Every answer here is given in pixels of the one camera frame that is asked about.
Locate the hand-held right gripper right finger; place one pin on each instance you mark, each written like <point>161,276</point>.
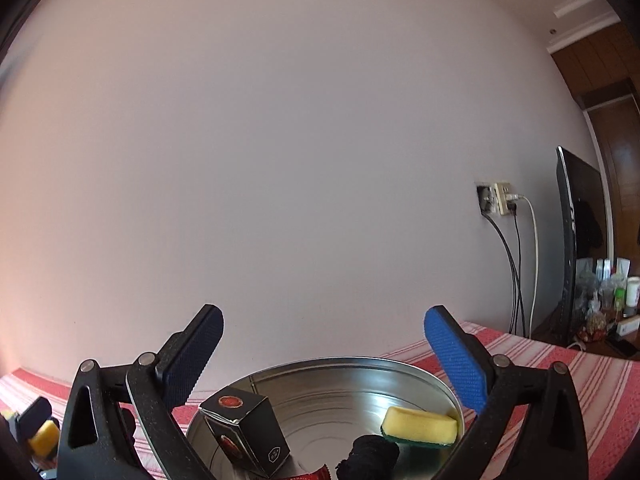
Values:
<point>457,355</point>

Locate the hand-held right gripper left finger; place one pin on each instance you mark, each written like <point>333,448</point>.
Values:
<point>200,355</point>

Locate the black flat screen television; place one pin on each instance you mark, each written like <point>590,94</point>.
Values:
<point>585,220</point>

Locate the black knitted cloth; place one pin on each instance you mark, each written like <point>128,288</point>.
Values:
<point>367,455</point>

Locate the brown wooden wardrobe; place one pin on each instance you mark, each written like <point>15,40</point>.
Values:
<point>615,110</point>

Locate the green bottle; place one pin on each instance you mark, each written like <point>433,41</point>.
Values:
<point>620,301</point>

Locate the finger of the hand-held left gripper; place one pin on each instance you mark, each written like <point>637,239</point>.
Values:
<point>34,411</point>

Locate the white carton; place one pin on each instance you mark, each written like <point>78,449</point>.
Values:
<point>622,266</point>

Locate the small white box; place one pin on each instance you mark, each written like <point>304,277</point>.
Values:
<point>627,326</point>

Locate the white spray bottle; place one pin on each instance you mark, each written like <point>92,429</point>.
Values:
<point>607,267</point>
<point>600,267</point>

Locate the red snack packet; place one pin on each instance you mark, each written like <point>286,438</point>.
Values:
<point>310,475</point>

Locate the clear bag of snacks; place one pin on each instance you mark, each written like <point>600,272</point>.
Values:
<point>592,327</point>

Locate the black phone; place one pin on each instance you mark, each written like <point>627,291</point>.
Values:
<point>622,346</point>

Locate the black box with red seal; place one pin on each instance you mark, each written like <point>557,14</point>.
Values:
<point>250,430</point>

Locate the beige wall socket plate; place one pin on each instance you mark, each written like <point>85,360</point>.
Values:
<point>501,199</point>

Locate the small yellow sponge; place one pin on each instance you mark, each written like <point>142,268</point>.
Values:
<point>44,437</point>

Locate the yellow sponge with green back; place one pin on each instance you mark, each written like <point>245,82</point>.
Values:
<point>420,425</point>

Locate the white cup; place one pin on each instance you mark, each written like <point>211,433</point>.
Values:
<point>633,292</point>

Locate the round metal tray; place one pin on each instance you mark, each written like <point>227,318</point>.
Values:
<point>325,400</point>

